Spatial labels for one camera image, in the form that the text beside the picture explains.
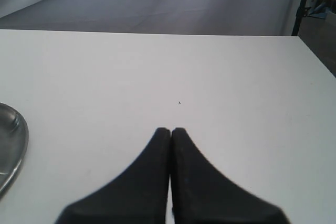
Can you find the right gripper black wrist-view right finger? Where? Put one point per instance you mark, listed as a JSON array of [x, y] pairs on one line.
[[202, 194]]

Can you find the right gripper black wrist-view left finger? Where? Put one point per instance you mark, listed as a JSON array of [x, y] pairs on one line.
[[138, 195]]

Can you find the round stainless steel plate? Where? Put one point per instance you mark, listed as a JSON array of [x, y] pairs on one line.
[[14, 143]]

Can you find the grey backdrop cloth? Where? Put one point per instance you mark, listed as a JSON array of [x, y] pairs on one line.
[[197, 17]]

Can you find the black stand pole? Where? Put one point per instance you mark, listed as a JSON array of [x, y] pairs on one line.
[[299, 16]]

